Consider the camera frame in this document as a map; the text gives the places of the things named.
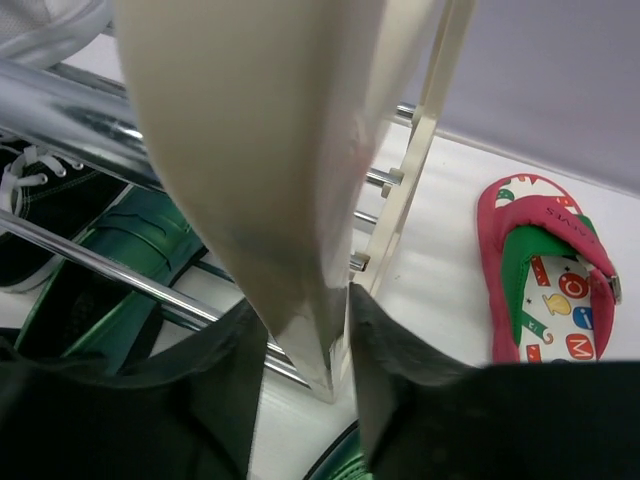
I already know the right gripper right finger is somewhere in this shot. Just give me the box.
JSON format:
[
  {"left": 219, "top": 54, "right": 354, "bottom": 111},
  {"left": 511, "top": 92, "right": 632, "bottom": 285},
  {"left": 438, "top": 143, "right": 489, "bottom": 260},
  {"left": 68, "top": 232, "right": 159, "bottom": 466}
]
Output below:
[{"left": 349, "top": 284, "right": 639, "bottom": 479}]

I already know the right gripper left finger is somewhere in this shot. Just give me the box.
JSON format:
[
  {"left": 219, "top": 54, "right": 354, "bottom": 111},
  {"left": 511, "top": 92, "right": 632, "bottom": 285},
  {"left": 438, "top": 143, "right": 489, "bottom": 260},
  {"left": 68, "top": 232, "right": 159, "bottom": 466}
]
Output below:
[{"left": 1, "top": 301, "right": 268, "bottom": 479}]

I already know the green loafer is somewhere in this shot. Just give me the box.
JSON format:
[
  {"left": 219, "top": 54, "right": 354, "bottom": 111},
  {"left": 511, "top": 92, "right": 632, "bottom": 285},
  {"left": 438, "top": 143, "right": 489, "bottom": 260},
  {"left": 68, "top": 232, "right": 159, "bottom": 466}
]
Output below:
[
  {"left": 303, "top": 421, "right": 373, "bottom": 480},
  {"left": 15, "top": 188, "right": 206, "bottom": 374}
]

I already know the cream shoe shelf with rods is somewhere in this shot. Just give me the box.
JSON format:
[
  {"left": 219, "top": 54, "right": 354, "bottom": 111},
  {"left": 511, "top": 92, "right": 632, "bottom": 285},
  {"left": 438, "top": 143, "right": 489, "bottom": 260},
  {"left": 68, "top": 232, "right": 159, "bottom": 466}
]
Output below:
[{"left": 1, "top": 1, "right": 474, "bottom": 402}]

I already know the green loafer on table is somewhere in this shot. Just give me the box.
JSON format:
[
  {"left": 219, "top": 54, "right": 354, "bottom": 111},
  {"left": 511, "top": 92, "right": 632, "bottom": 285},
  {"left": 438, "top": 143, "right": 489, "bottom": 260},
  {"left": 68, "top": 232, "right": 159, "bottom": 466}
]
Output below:
[{"left": 303, "top": 421, "right": 373, "bottom": 480}]

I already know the pink sandal back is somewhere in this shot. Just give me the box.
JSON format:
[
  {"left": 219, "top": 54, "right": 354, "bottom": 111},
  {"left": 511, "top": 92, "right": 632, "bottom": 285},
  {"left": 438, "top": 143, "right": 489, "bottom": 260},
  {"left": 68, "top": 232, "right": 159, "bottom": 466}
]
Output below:
[{"left": 476, "top": 174, "right": 621, "bottom": 363}]

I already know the right black canvas sneaker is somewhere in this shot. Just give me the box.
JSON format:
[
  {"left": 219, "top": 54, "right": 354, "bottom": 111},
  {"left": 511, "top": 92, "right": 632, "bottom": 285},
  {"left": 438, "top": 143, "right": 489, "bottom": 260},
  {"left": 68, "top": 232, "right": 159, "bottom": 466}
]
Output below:
[{"left": 1, "top": 134, "right": 130, "bottom": 293}]

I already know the right white sneaker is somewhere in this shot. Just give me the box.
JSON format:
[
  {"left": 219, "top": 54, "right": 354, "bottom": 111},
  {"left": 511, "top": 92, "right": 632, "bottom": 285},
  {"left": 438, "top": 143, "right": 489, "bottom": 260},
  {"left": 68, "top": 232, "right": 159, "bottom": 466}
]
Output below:
[{"left": 1, "top": 0, "right": 113, "bottom": 69}]

